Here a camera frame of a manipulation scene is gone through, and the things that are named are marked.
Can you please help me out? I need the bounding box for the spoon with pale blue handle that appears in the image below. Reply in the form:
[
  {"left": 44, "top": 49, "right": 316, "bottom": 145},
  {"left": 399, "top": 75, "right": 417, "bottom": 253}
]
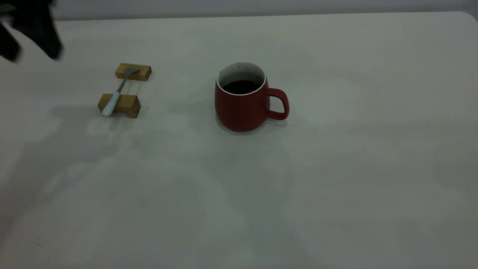
[{"left": 102, "top": 67, "right": 140, "bottom": 117}]

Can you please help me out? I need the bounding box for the flat wooden block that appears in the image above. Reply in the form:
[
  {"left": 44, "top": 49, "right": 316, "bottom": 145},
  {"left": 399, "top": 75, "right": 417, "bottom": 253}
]
[{"left": 115, "top": 63, "right": 152, "bottom": 81}]

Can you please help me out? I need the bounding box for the red ceramic cup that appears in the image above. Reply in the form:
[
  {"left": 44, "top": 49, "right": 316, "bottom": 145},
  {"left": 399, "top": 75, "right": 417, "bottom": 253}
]
[{"left": 215, "top": 62, "right": 290, "bottom": 132}]

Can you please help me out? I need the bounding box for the arched wooden block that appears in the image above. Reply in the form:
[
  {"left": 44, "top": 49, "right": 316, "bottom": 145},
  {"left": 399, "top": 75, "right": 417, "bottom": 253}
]
[{"left": 98, "top": 93, "right": 142, "bottom": 118}]

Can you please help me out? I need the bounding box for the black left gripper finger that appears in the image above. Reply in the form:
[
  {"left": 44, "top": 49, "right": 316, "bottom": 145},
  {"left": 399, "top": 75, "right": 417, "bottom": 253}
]
[
  {"left": 10, "top": 0, "right": 64, "bottom": 61},
  {"left": 0, "top": 22, "right": 21, "bottom": 63}
]

